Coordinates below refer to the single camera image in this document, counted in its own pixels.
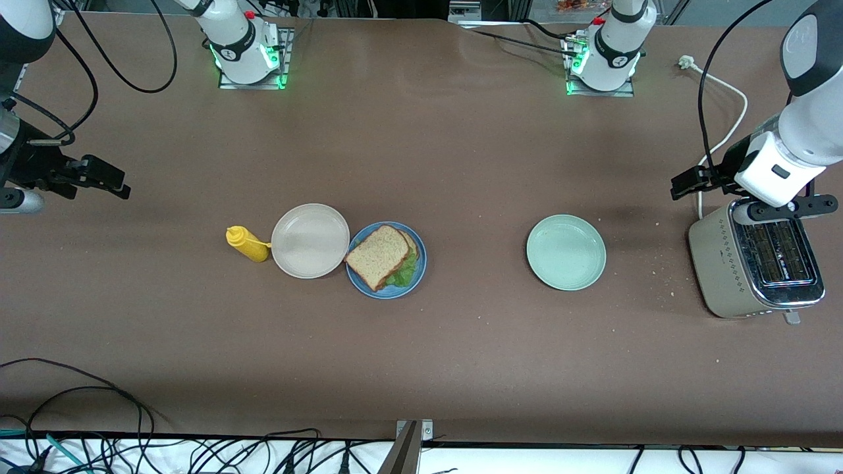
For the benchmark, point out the blue round plate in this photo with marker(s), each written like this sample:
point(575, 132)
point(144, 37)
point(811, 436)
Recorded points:
point(395, 293)

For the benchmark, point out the orange snack packet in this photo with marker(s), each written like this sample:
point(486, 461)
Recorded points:
point(579, 5)

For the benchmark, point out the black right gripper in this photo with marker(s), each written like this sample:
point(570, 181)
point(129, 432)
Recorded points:
point(31, 166)

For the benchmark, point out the yellow mustard squeeze bottle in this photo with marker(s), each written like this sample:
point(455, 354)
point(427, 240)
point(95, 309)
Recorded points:
point(249, 245)

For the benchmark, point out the green lettuce leaf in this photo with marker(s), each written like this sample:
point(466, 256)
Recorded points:
point(405, 273)

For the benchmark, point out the grey metal table bracket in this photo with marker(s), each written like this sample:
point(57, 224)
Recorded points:
point(411, 454)

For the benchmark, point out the beige metal toaster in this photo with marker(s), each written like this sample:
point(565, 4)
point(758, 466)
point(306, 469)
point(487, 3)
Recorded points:
point(718, 263)

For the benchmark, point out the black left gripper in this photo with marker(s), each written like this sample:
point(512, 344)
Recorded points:
point(733, 162)

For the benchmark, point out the brown bread slice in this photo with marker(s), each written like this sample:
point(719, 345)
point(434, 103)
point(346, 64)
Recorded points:
point(413, 245)
point(377, 257)

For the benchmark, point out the mint green round plate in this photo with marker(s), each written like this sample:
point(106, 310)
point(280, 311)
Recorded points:
point(566, 252)

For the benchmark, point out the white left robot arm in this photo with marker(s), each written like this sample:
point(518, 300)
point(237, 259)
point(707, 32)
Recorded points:
point(616, 46)

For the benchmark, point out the beige round plate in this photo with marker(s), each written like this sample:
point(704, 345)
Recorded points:
point(309, 240)

